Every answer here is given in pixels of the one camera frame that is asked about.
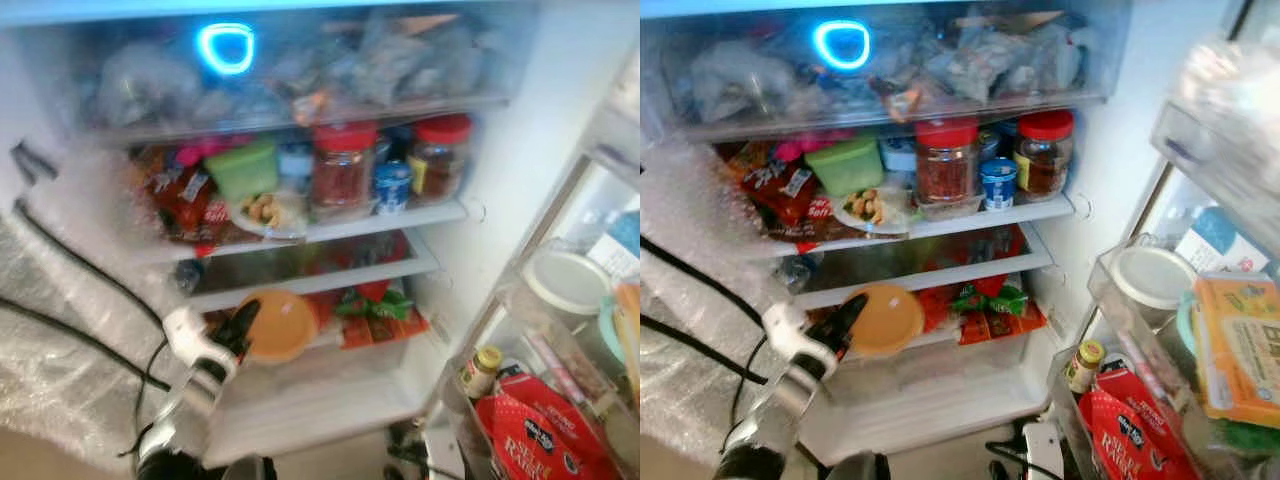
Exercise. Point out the pink plastic item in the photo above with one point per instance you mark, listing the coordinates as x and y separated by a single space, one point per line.
790 150
192 153

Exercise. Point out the glass fridge shelf white trim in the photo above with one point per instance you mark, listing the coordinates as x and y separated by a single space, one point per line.
1000 215
900 275
400 218
300 280

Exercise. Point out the white blue tub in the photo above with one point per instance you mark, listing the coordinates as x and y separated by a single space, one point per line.
296 160
898 155

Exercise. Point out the frosted plastic food bag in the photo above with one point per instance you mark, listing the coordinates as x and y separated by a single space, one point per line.
730 75
990 55
400 60
150 80

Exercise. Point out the green plastic container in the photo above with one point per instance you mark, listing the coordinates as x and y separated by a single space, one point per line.
243 172
845 165

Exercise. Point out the blue white box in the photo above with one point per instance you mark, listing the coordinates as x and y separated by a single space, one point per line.
622 235
1215 235

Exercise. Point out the red lid jar yellow label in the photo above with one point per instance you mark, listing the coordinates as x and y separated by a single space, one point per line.
1043 160
440 165

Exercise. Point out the red lid glass jar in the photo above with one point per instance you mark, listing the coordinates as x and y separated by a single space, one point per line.
945 170
343 175

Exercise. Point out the red raisin carton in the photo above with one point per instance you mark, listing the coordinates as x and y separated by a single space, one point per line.
1130 440
540 435

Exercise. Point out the white round lid container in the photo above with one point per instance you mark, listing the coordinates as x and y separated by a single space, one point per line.
1150 278
565 282

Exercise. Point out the clear bubble wrap sheet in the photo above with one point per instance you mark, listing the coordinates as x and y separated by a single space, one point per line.
680 400
60 400

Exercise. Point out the orange lidded plastic container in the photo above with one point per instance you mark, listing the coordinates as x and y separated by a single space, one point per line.
885 320
282 325

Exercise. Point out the black fridge white interior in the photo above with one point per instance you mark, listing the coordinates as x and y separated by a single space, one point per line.
500 170
1110 170

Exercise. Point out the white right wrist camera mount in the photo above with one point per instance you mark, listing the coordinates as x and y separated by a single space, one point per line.
442 458
1040 450

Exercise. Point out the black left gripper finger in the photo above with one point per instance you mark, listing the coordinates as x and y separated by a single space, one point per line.
243 322
848 320

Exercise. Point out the white fridge crisper drawer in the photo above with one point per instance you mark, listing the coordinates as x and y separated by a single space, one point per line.
920 400
320 400

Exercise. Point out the clear fridge drawer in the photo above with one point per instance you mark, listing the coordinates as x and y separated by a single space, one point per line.
420 108
1040 100

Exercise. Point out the red green snack packet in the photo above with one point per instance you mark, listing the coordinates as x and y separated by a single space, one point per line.
985 298
375 305

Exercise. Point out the plate with food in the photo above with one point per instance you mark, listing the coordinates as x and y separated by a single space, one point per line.
262 212

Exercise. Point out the small blue white cup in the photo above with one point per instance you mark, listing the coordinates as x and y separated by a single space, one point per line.
392 188
998 185

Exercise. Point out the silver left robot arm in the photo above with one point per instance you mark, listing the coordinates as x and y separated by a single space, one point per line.
785 405
190 410

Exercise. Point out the small yellow lid jar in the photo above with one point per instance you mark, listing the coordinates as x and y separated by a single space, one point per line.
480 375
1085 365

